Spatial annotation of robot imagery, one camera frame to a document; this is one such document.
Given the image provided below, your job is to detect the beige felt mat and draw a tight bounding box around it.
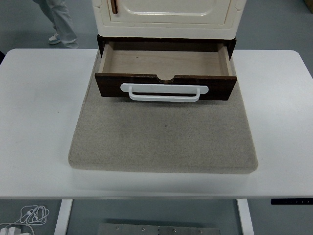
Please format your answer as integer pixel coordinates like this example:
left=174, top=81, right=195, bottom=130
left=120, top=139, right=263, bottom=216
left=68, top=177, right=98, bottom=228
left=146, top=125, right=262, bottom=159
left=67, top=50, right=259, bottom=174

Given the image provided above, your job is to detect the white table leg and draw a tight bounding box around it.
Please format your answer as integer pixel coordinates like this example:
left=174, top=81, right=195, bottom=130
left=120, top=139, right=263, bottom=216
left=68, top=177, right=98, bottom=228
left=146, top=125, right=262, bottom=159
left=236, top=199, right=255, bottom=235
left=54, top=199, right=73, bottom=235

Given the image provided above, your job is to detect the black table control panel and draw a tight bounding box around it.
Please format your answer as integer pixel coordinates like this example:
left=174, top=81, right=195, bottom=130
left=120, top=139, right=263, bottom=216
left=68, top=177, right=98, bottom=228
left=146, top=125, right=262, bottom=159
left=270, top=198, right=313, bottom=206

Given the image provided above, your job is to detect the white coiled cable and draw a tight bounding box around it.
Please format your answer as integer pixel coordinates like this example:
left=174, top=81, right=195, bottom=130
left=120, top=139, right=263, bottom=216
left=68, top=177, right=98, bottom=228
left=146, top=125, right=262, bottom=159
left=0, top=205, right=51, bottom=235

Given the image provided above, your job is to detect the grey metal plate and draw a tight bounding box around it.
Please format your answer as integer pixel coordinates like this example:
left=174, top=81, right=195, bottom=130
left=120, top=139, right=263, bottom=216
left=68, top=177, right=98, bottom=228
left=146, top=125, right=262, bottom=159
left=98, top=223, right=222, bottom=235

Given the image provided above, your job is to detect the white charger plug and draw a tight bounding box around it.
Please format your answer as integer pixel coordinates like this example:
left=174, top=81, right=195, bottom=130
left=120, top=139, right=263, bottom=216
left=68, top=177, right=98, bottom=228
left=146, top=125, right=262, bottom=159
left=0, top=226, right=22, bottom=235

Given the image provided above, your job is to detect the dark wooden drawer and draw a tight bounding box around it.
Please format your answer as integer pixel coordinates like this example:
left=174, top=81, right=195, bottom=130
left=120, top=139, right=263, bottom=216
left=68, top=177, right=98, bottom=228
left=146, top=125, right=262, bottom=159
left=94, top=40, right=238, bottom=102

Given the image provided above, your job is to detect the white drawer handle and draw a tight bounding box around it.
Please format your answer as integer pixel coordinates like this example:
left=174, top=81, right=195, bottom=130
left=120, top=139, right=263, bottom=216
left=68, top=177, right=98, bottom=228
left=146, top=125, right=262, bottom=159
left=120, top=82, right=209, bottom=102

